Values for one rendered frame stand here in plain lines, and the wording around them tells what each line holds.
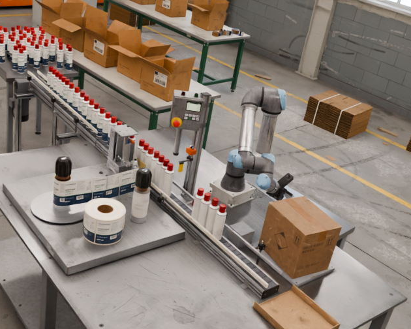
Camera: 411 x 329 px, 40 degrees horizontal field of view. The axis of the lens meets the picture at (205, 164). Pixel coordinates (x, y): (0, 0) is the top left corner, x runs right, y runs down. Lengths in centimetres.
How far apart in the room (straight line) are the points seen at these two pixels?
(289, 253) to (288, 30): 669
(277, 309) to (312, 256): 35
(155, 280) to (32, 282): 109
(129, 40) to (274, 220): 293
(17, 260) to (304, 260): 184
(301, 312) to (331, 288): 28
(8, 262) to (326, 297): 197
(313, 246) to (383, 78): 578
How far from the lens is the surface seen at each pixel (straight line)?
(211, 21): 724
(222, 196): 334
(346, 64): 866
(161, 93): 481
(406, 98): 827
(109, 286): 263
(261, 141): 323
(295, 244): 278
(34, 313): 339
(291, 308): 272
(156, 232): 291
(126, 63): 521
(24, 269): 367
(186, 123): 306
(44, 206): 302
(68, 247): 276
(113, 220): 271
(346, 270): 309
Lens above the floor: 255
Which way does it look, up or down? 27 degrees down
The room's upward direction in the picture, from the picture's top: 11 degrees clockwise
